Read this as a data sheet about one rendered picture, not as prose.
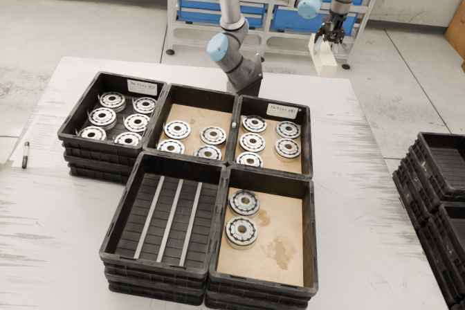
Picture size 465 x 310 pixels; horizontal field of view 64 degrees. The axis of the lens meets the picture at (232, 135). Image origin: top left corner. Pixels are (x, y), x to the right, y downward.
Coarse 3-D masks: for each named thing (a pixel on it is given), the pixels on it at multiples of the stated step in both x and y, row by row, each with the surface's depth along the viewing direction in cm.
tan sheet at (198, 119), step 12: (180, 108) 162; (192, 108) 162; (168, 120) 155; (180, 120) 156; (192, 120) 157; (204, 120) 158; (216, 120) 158; (228, 120) 159; (192, 132) 152; (192, 144) 147
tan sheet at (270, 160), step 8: (240, 120) 160; (272, 120) 163; (240, 128) 157; (272, 128) 159; (240, 136) 153; (264, 136) 155; (272, 136) 156; (272, 144) 152; (240, 152) 147; (264, 152) 148; (272, 152) 149; (264, 160) 146; (272, 160) 146; (272, 168) 143; (280, 168) 143; (288, 168) 144; (296, 168) 144
